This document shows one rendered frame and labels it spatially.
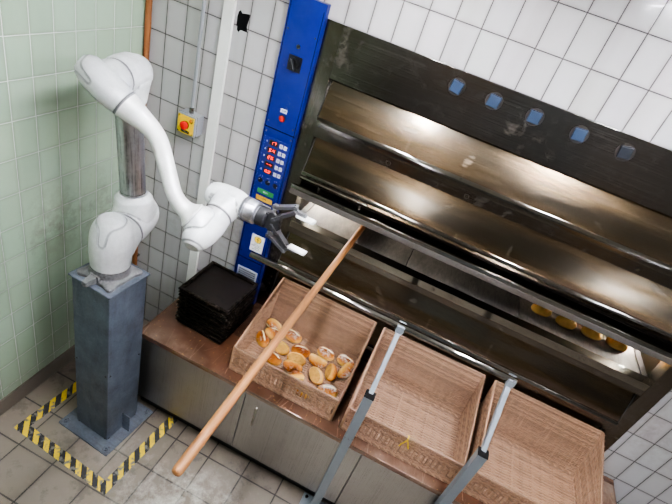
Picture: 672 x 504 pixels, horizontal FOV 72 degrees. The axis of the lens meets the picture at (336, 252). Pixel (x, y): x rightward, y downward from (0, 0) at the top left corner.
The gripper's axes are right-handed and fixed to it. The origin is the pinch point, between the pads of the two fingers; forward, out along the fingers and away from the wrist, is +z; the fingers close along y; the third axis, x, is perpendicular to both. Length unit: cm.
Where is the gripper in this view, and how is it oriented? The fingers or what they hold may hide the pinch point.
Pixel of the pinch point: (307, 237)
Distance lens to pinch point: 167.2
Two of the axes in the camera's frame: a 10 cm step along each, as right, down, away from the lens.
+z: 8.9, 4.3, -1.6
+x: -3.6, 4.4, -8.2
